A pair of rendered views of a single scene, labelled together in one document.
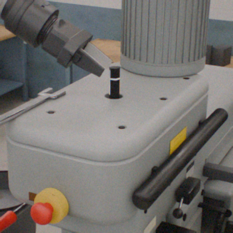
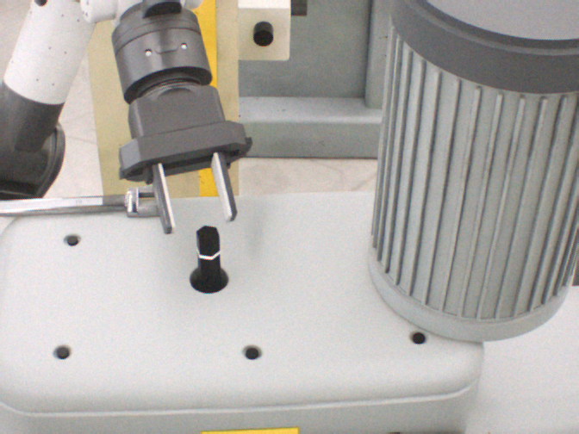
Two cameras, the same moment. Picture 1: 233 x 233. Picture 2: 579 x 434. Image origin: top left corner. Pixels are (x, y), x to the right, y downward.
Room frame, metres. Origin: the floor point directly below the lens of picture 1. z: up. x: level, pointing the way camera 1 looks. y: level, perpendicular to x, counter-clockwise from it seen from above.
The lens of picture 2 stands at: (0.71, -0.61, 2.60)
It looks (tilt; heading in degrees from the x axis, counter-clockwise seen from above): 43 degrees down; 58
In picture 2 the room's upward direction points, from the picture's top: 1 degrees clockwise
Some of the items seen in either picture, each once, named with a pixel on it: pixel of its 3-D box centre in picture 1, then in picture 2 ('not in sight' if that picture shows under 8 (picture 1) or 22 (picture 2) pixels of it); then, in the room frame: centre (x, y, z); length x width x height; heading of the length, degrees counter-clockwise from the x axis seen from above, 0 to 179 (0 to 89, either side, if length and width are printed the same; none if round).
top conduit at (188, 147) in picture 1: (185, 150); not in sight; (0.98, -0.14, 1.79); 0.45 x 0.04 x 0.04; 153
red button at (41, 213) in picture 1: (43, 211); not in sight; (0.79, 0.12, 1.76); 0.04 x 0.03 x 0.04; 63
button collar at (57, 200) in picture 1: (51, 205); not in sight; (0.81, 0.11, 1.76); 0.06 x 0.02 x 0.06; 63
